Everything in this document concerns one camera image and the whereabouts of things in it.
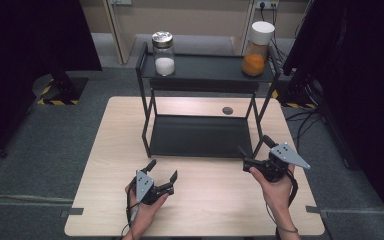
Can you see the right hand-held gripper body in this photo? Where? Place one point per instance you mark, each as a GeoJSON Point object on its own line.
{"type": "Point", "coordinates": [286, 155]}

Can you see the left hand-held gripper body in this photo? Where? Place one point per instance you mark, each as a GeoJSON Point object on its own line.
{"type": "Point", "coordinates": [145, 183]}

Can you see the black metal two-tier shelf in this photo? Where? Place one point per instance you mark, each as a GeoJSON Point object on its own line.
{"type": "Point", "coordinates": [201, 136]}

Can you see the orange powder jar white lid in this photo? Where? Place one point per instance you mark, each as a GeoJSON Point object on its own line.
{"type": "Point", "coordinates": [256, 53]}

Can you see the glass jar with silver lid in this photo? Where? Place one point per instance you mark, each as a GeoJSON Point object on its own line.
{"type": "Point", "coordinates": [164, 55]}

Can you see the person's left hand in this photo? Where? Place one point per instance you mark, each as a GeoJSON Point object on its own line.
{"type": "Point", "coordinates": [146, 213]}

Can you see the person's right hand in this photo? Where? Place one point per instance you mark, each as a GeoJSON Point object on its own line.
{"type": "Point", "coordinates": [276, 195]}

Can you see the dark round table grommet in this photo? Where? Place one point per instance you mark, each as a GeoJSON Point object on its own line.
{"type": "Point", "coordinates": [227, 110]}

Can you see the black stand base hazard tape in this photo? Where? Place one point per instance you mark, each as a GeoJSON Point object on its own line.
{"type": "Point", "coordinates": [298, 96]}
{"type": "Point", "coordinates": [65, 90]}

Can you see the black curtain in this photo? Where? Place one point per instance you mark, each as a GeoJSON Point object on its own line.
{"type": "Point", "coordinates": [30, 50]}
{"type": "Point", "coordinates": [363, 83]}

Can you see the white wall socket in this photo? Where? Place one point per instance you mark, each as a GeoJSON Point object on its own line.
{"type": "Point", "coordinates": [266, 4]}

